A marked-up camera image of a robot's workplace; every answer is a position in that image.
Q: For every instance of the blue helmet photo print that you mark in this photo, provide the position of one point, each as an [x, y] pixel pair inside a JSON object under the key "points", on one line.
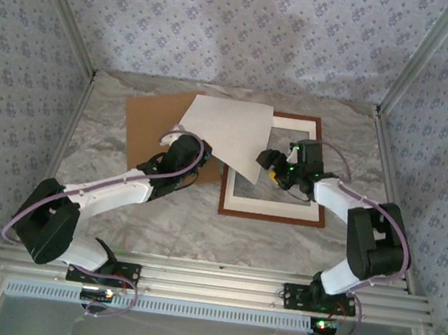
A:
{"points": [[229, 131]]}

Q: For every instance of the cream mat board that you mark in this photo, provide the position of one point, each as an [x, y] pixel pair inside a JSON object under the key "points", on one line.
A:
{"points": [[272, 209]]}

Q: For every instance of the brown wooden picture frame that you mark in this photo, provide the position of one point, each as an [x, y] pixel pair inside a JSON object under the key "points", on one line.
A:
{"points": [[271, 218]]}

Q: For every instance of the brown fibreboard backing board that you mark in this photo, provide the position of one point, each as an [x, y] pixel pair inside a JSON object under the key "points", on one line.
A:
{"points": [[151, 125]]}

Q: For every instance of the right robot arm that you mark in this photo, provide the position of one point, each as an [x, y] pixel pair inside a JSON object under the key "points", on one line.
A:
{"points": [[375, 245]]}

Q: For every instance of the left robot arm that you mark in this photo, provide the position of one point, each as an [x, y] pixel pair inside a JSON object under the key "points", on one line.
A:
{"points": [[47, 227]]}

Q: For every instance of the small controller board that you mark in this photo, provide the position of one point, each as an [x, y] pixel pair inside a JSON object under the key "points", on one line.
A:
{"points": [[95, 294], [322, 329]]}

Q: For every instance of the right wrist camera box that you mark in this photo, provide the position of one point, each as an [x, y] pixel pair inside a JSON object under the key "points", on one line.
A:
{"points": [[294, 154]]}

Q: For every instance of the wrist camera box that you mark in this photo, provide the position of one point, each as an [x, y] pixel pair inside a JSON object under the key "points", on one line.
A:
{"points": [[172, 134], [294, 154]]}

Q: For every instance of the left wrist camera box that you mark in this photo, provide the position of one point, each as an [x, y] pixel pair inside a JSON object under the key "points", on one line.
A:
{"points": [[172, 134]]}

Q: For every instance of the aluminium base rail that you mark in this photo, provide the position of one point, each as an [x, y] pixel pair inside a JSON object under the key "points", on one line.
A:
{"points": [[213, 281]]}

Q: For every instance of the aluminium corner post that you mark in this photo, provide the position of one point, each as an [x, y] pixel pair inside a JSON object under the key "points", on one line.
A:
{"points": [[68, 10], [421, 57]]}

